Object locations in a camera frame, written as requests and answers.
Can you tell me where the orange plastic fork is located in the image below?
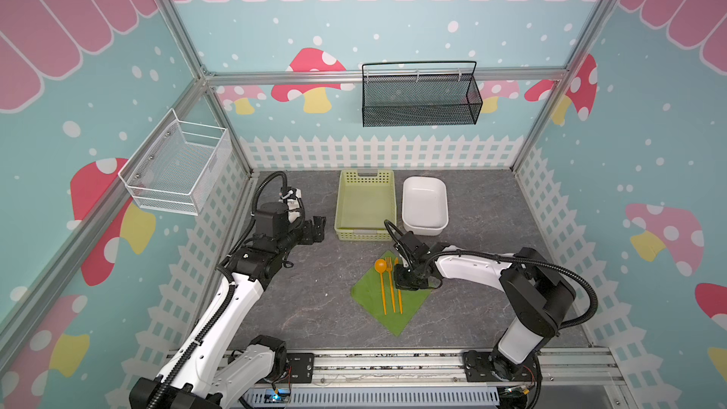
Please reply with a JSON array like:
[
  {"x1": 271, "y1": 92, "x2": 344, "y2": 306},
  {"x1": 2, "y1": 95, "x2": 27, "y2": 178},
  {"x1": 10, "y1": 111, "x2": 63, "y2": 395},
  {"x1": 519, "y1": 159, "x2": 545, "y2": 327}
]
[{"x1": 385, "y1": 256, "x2": 397, "y2": 313}]

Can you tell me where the white wire mesh basket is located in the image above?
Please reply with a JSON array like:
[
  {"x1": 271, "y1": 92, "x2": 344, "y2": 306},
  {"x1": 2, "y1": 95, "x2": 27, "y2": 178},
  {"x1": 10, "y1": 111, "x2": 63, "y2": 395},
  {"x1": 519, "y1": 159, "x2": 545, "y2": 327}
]
[{"x1": 119, "y1": 110, "x2": 232, "y2": 216}]

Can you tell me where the black wire mesh basket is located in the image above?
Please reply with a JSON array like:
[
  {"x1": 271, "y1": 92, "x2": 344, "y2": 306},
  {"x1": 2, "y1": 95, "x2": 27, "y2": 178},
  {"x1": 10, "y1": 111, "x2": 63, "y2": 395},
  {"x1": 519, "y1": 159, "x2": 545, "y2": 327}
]
[{"x1": 361, "y1": 61, "x2": 484, "y2": 128}]

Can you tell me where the white plastic tub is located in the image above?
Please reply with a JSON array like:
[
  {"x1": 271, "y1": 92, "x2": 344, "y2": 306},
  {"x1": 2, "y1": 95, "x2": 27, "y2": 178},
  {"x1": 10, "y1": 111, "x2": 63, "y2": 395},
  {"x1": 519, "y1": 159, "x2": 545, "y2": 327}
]
[{"x1": 401, "y1": 176, "x2": 449, "y2": 237}]

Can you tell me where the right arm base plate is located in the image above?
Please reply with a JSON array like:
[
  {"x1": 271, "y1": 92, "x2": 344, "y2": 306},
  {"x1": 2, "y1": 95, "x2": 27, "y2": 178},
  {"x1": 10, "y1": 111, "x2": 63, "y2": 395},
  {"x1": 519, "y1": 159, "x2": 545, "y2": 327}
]
[{"x1": 462, "y1": 350, "x2": 538, "y2": 384}]

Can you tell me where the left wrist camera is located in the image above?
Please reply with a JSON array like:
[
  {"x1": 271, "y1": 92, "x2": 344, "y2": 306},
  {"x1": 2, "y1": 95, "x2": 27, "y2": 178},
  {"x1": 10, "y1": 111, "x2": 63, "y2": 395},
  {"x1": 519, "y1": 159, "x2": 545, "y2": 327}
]
[{"x1": 281, "y1": 187, "x2": 305, "y2": 223}]

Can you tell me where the aluminium mounting rail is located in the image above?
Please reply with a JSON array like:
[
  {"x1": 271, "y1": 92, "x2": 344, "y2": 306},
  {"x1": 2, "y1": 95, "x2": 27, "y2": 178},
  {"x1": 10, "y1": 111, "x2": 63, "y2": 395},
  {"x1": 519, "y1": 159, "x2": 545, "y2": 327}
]
[{"x1": 152, "y1": 345, "x2": 632, "y2": 409}]

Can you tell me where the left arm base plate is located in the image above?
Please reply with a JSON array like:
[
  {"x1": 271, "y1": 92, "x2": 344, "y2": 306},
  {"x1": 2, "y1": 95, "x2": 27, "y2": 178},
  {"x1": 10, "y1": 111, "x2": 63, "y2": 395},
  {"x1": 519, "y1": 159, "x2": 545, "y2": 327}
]
[{"x1": 257, "y1": 352, "x2": 315, "y2": 386}]

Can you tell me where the green perforated plastic basket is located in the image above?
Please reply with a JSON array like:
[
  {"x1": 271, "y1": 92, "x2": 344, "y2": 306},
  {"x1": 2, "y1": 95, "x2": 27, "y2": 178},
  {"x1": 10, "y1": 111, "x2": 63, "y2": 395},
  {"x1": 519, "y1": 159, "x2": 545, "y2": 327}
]
[{"x1": 334, "y1": 169, "x2": 397, "y2": 242}]

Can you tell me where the orange plastic spoon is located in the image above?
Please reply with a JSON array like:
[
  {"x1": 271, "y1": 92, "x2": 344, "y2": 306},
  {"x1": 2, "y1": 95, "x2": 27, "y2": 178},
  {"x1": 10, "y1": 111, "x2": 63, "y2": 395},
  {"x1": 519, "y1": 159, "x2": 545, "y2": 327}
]
[{"x1": 374, "y1": 259, "x2": 387, "y2": 314}]

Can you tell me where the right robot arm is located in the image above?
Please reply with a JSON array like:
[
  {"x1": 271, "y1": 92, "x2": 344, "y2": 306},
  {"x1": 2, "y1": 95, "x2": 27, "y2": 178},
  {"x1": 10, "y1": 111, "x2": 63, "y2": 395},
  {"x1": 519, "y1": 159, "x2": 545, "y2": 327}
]
[{"x1": 384, "y1": 220, "x2": 598, "y2": 382}]

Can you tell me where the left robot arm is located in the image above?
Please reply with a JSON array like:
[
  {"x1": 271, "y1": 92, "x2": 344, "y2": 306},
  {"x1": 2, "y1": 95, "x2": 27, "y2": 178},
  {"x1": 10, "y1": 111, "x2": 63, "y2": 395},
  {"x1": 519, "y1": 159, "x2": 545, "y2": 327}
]
[{"x1": 129, "y1": 172, "x2": 326, "y2": 408}]

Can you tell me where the green paper napkin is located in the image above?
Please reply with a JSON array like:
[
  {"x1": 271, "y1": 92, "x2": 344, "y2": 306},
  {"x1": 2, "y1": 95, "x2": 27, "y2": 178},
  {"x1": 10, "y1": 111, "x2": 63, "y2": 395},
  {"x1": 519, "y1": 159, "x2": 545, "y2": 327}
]
[{"x1": 351, "y1": 251, "x2": 431, "y2": 336}]

